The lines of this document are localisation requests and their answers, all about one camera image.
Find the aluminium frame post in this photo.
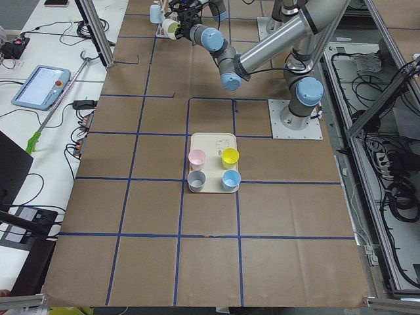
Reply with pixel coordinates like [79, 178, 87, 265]
[75, 0, 115, 68]

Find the pink plastic cup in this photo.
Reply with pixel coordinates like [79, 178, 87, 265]
[188, 149, 207, 171]

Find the cream rabbit tray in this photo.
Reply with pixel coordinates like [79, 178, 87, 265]
[190, 133, 239, 194]

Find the light blue cup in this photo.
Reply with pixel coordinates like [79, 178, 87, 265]
[150, 4, 162, 24]
[222, 169, 242, 192]

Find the yellow plastic cup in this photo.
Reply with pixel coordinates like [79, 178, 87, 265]
[221, 148, 240, 169]

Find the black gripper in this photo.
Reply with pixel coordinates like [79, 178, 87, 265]
[165, 0, 200, 18]
[175, 20, 197, 42]

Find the black power adapter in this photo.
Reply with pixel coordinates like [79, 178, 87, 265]
[72, 100, 98, 110]

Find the grey plastic cup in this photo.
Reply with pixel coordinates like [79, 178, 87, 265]
[187, 170, 207, 192]

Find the metal reacher grabber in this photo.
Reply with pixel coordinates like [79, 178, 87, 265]
[26, 51, 98, 155]

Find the smartphone on table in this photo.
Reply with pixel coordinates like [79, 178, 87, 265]
[44, 0, 70, 7]

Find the white wire cup rack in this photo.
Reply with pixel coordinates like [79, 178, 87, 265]
[150, 1, 179, 40]

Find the blue teach pendant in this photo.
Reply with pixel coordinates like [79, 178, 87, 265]
[11, 65, 71, 110]

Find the white plastic cup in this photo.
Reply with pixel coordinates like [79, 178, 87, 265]
[162, 18, 180, 40]

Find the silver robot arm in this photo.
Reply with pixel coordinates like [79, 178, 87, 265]
[169, 1, 348, 91]
[168, 0, 227, 22]

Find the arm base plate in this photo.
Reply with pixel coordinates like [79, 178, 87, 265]
[257, 17, 281, 41]
[268, 99, 323, 140]

